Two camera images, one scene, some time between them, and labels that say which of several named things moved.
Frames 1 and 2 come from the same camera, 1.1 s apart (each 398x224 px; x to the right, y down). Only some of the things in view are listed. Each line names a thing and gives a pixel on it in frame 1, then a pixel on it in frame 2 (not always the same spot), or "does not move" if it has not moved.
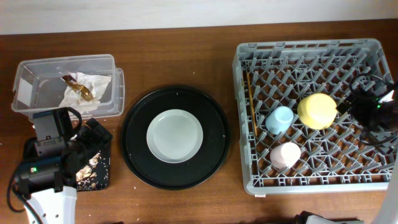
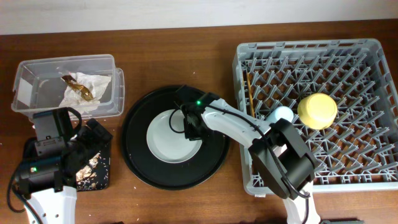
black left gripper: (86, 134) does not move
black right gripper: (358, 108) → (189, 134)
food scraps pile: (94, 175) does not move
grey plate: (175, 135) does not move
